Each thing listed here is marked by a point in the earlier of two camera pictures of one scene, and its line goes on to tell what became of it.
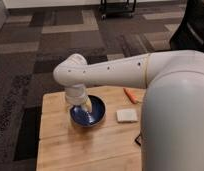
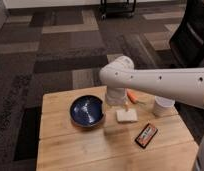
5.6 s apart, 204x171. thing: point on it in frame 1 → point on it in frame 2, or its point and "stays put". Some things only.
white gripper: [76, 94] → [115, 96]
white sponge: [127, 115] stays put
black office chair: [192, 32] stays put
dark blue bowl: [84, 118] stays put
